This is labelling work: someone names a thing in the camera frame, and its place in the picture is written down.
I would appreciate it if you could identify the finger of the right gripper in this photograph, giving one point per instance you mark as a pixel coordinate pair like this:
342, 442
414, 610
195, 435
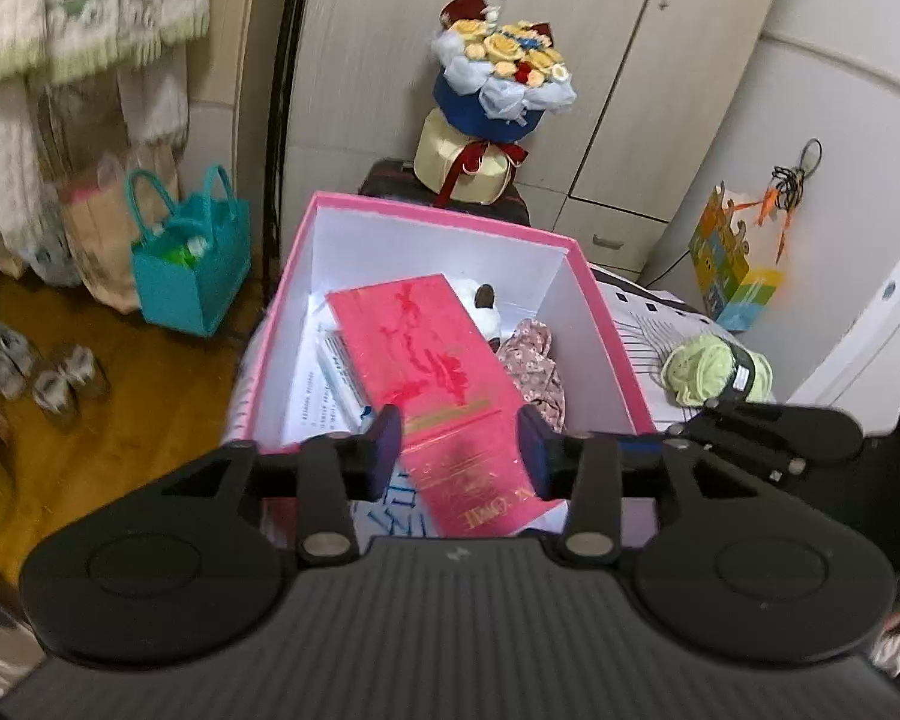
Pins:
643, 471
778, 442

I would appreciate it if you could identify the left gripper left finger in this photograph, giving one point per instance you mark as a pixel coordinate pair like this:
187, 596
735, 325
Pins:
334, 471

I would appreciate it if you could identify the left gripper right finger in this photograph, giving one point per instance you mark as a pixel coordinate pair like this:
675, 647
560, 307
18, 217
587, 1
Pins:
585, 472

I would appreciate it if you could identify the blue wet wipes pack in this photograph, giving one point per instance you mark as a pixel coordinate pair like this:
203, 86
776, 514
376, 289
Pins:
326, 399

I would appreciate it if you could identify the purple white tube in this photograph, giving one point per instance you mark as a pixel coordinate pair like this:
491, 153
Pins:
341, 377

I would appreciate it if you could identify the pink floral cloth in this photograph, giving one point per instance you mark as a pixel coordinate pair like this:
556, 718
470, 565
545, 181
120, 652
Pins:
527, 356

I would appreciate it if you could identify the red envelope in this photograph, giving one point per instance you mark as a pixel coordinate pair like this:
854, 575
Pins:
414, 346

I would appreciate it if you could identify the white brown plush toy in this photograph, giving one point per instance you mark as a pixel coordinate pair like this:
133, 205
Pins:
479, 300

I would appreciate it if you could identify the green yarn ball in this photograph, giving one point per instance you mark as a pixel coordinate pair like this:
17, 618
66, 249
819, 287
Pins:
708, 367

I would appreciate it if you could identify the striped pink table cloth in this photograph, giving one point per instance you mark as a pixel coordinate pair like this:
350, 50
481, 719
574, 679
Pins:
650, 325

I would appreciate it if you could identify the colourful paper gift bag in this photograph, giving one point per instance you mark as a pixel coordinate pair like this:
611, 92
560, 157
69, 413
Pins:
735, 253

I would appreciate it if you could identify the pink storage box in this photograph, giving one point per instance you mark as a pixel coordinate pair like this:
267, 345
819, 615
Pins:
383, 275

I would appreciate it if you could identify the teal woven basket bag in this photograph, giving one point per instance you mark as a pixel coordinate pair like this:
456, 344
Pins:
189, 267

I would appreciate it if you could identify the slipper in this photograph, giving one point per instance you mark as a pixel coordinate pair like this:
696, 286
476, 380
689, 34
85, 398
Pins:
61, 385
19, 360

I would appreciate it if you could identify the brown paper bag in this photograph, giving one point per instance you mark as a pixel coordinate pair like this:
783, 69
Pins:
100, 227

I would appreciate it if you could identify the flower bouquet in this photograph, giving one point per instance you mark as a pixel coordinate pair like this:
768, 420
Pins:
496, 81

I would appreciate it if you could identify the beige wardrobe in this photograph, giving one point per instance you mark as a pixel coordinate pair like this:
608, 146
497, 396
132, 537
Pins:
615, 103

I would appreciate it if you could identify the hanging white green garment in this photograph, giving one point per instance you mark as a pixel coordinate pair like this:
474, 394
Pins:
59, 42

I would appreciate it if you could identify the items hanging on wall hook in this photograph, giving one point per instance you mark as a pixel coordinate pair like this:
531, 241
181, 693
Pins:
786, 190

